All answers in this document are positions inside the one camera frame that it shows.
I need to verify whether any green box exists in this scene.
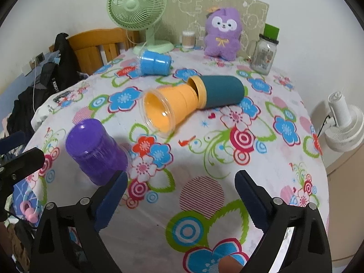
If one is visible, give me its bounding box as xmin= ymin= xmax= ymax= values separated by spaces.
xmin=263 ymin=23 xmax=281 ymax=44

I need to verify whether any black fan cable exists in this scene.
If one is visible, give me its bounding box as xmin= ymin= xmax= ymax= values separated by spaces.
xmin=317 ymin=115 xmax=333 ymax=137

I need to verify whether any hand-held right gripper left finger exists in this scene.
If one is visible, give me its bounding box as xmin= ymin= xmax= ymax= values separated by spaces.
xmin=30 ymin=171 xmax=128 ymax=273

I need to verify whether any wooden chair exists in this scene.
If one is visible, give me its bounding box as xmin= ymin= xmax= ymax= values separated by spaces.
xmin=49 ymin=28 xmax=140 ymax=76

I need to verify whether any blue patterned cloth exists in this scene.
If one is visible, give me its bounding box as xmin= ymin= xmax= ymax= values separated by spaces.
xmin=11 ymin=176 xmax=47 ymax=219

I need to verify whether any purple cup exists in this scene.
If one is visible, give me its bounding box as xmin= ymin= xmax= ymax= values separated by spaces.
xmin=65 ymin=119 xmax=129 ymax=186

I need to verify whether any glass jar with black lid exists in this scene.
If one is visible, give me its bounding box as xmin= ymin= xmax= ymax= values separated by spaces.
xmin=250 ymin=33 xmax=278 ymax=76

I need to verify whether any blue cup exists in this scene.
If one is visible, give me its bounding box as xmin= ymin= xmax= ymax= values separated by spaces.
xmin=138 ymin=50 xmax=172 ymax=76

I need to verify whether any person's right hand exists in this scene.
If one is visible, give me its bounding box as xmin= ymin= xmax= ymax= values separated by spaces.
xmin=220 ymin=256 xmax=243 ymax=273

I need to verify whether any cotton swab container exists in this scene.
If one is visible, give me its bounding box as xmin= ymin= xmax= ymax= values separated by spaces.
xmin=182 ymin=30 xmax=196 ymax=49

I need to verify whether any floral tablecloth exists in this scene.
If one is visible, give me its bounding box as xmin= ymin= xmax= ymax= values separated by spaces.
xmin=31 ymin=44 xmax=330 ymax=273

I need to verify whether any white cable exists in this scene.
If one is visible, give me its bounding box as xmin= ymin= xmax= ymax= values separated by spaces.
xmin=31 ymin=58 xmax=39 ymax=111

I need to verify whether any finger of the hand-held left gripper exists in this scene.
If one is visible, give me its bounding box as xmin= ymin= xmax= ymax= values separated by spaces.
xmin=0 ymin=147 xmax=46 ymax=194
xmin=0 ymin=131 xmax=25 ymax=150

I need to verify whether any green desk fan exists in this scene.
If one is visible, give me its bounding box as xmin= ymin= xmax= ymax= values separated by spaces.
xmin=106 ymin=0 xmax=174 ymax=54

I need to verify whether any dark clothes pile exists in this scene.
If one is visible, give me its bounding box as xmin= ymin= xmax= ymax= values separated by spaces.
xmin=6 ymin=87 xmax=54 ymax=137

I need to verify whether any black backpack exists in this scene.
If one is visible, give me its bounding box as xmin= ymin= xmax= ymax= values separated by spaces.
xmin=40 ymin=33 xmax=83 ymax=94

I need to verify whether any white floor fan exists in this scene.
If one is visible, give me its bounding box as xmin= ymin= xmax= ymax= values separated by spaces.
xmin=324 ymin=91 xmax=364 ymax=152

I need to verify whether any teal cup with orange rim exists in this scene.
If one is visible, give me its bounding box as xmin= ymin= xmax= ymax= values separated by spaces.
xmin=188 ymin=75 xmax=245 ymax=110

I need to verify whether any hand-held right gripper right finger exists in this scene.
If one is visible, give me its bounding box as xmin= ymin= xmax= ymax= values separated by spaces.
xmin=234 ymin=170 xmax=333 ymax=273

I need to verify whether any purple plush toy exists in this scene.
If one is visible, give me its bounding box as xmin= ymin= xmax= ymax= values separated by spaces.
xmin=204 ymin=6 xmax=244 ymax=61

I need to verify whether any printed cardboard sheet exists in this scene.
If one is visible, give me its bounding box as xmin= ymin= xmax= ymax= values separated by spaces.
xmin=166 ymin=0 xmax=270 ymax=57

